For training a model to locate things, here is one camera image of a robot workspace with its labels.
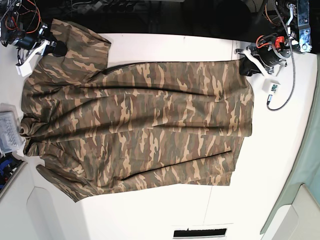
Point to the white wrist camera, image-left arm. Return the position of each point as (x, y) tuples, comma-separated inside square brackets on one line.
[(24, 69)]

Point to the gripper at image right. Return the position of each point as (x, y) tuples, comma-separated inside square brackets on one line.
[(270, 50)]

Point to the clear plastic parts box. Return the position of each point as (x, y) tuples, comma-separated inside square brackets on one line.
[(10, 139)]

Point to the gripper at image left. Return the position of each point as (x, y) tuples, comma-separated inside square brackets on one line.
[(26, 43)]

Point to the camouflage t-shirt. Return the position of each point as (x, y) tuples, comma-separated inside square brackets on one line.
[(133, 127)]

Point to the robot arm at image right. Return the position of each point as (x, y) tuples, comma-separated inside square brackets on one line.
[(292, 33)]

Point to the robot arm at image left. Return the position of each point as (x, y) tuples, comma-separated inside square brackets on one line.
[(22, 26)]

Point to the blue items in bin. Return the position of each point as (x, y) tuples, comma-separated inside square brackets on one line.
[(8, 166)]

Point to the white slotted vent tray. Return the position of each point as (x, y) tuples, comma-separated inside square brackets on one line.
[(201, 232)]

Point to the white wrist camera, image-right arm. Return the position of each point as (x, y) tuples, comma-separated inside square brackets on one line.
[(270, 86)]

